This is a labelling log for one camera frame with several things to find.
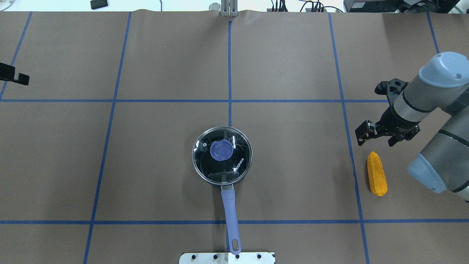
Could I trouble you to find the black usb hub cables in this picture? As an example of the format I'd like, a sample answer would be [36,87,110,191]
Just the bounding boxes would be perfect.
[270,0,343,13]

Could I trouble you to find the brown table mat blue grid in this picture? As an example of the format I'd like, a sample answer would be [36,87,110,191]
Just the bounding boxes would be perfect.
[1,10,468,264]

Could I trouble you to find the dark blue saucepan purple handle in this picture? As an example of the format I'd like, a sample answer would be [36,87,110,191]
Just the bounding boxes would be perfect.
[216,184,242,254]

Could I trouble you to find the glass lid purple knob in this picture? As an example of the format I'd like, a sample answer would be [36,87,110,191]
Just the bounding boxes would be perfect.
[191,126,253,186]

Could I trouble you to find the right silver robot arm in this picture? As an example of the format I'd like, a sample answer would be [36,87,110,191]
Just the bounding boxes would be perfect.
[355,51,469,204]

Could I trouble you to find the black monitor equipment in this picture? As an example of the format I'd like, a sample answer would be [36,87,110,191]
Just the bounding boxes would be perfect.
[343,0,459,14]

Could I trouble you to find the yellow corn cob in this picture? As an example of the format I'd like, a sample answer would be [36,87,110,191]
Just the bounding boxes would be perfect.
[366,151,388,197]

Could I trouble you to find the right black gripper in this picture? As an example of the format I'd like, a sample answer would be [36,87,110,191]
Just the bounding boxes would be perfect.
[355,78,420,147]

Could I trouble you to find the small black device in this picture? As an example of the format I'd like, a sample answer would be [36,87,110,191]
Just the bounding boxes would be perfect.
[89,0,108,10]

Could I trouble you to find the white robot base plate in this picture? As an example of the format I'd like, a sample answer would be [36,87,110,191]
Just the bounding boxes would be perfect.
[179,252,276,264]

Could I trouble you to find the aluminium frame post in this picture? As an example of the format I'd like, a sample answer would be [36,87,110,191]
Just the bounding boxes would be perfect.
[220,0,239,17]

